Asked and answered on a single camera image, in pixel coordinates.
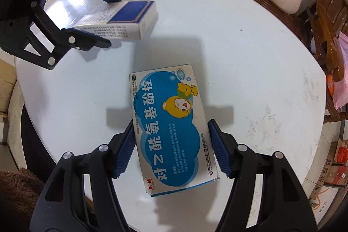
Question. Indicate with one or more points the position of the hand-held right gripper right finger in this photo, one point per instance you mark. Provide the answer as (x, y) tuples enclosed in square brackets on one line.
[(220, 150)]

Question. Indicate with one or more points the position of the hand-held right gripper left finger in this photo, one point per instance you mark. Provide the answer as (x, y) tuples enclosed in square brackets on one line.
[(123, 150)]

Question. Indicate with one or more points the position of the blue and white medicine box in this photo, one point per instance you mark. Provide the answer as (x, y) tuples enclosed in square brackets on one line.
[(130, 11)]

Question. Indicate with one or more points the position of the blue cartoon bear medicine box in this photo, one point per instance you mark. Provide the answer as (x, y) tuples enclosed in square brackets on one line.
[(174, 139)]

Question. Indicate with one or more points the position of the beige cardboard box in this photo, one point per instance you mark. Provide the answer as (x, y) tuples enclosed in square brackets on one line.
[(6, 90)]

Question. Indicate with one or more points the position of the white printed carton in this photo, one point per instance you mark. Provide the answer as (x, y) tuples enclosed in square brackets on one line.
[(323, 183)]

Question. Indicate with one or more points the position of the brown fuzzy cloth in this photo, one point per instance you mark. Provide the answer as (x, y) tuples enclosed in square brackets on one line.
[(16, 199)]

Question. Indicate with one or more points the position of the open cardboard box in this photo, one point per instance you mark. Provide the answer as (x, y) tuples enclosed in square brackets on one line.
[(339, 164)]

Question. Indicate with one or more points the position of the pink plastic bag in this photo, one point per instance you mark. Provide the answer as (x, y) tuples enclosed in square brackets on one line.
[(341, 85)]

